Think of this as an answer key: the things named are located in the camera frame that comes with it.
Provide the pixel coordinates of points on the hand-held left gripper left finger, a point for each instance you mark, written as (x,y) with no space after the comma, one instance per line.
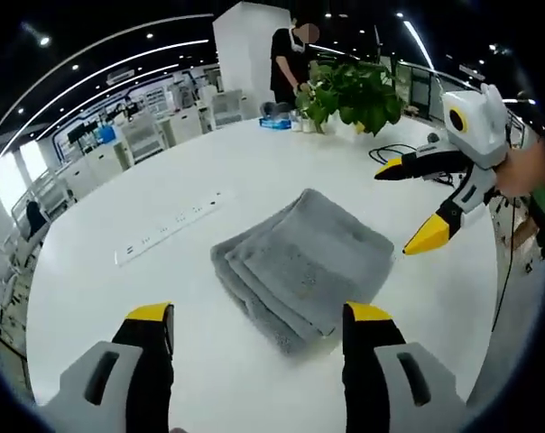
(74,401)

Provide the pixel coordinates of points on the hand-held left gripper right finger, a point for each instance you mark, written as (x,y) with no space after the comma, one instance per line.
(390,397)

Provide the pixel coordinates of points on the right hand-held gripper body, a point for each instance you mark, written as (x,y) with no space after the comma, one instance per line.
(482,131)

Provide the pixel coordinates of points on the grey towel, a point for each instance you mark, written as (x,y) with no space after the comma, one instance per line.
(299,252)

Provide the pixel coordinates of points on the person's right hand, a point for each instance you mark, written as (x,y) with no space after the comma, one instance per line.
(523,171)

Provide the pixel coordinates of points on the person's left hand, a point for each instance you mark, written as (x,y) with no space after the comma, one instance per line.
(178,430)

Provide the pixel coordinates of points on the green potted plant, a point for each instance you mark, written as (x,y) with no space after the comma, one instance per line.
(363,97)

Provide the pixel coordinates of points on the white table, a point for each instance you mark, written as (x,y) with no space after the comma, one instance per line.
(119,315)

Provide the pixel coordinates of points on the blue tissue packet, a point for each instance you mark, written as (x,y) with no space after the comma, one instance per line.
(274,123)

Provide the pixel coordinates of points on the dark grey pouch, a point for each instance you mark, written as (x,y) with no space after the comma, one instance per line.
(274,108)

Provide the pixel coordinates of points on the white power strip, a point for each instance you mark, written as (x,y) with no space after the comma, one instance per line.
(173,225)

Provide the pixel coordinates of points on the white mesh office chair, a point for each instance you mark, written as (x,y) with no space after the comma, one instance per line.
(227,106)
(144,137)

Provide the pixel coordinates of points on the white square column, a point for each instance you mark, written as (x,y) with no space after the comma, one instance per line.
(241,54)

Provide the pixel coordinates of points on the blue water bottle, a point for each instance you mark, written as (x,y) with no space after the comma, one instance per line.
(105,134)

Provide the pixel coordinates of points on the ceiling air conditioner unit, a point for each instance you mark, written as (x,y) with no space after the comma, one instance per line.
(120,76)

